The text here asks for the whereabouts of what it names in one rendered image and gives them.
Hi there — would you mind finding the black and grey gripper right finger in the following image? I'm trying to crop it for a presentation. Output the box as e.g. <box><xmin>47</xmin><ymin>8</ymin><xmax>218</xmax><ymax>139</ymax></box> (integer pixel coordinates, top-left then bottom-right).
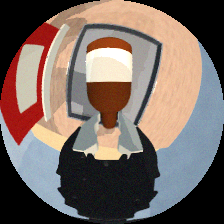
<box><xmin>117</xmin><ymin>111</ymin><xmax>160</xmax><ymax>178</ymax></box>

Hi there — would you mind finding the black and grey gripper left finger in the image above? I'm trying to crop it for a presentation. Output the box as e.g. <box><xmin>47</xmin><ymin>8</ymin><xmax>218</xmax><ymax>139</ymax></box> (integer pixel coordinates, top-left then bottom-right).
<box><xmin>56</xmin><ymin>112</ymin><xmax>102</xmax><ymax>175</ymax></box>

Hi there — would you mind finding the red plastic crate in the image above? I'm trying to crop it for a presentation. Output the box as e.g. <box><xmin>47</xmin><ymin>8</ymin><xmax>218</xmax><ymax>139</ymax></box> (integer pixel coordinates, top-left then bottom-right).
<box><xmin>0</xmin><ymin>22</ymin><xmax>59</xmax><ymax>146</ymax></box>

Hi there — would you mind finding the brown bottle with white label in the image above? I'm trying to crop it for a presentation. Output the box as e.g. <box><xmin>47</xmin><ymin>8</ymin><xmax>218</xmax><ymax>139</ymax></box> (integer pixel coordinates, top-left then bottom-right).
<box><xmin>86</xmin><ymin>37</ymin><xmax>132</xmax><ymax>129</ymax></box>

